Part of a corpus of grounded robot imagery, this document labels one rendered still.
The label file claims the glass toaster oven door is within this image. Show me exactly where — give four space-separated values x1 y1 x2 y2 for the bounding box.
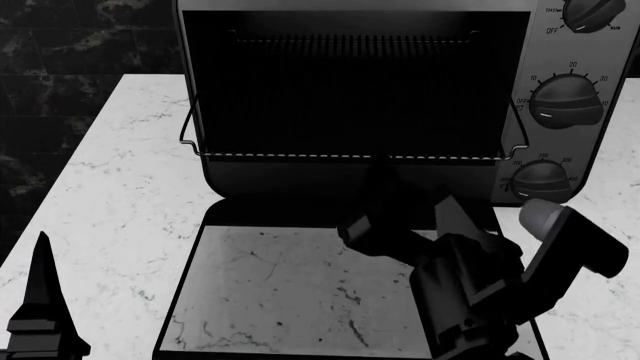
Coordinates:
151 196 550 360

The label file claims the black timer knob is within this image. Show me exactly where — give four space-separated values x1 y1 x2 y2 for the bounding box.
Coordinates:
528 75 604 131

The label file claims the black temperature knob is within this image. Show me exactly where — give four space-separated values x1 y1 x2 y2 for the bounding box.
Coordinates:
511 159 575 203

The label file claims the silver toaster oven body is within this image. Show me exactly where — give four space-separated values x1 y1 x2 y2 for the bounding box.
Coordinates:
172 0 629 207

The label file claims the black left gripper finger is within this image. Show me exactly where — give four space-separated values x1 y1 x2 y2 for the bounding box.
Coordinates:
18 230 50 313
46 239 67 313

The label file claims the dark wire oven rack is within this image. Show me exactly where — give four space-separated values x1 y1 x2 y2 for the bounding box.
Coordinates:
226 30 482 48

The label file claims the black function knob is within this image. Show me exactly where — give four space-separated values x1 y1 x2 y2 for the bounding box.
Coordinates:
561 0 628 36

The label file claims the wire oven rack with handles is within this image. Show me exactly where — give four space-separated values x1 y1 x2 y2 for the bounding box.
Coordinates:
179 98 531 163

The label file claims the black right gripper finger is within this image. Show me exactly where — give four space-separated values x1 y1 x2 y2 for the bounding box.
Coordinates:
336 155 427 264
433 194 485 242

